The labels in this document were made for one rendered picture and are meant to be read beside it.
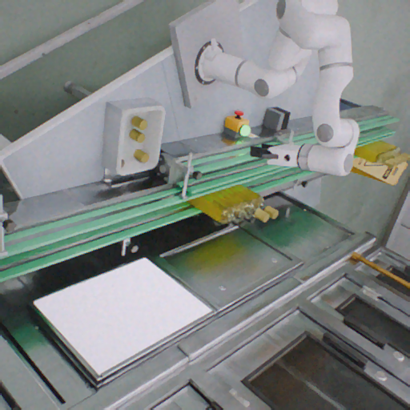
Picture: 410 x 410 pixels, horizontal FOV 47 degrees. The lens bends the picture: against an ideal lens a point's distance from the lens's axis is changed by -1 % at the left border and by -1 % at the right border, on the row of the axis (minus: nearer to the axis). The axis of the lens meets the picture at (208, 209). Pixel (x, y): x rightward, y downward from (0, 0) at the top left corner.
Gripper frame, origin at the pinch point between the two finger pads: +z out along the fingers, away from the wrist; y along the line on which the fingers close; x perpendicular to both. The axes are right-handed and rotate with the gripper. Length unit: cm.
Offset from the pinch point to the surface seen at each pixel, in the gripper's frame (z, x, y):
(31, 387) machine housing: -29, -17, -91
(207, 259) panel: 18.9, -39.4, -4.6
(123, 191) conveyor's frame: 38.2, -14.8, -23.6
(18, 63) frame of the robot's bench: 95, 26, -27
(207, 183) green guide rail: 29.3, -16.6, 7.4
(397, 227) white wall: 174, -224, 593
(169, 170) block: 34.3, -9.9, -6.6
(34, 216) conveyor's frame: 38, -15, -55
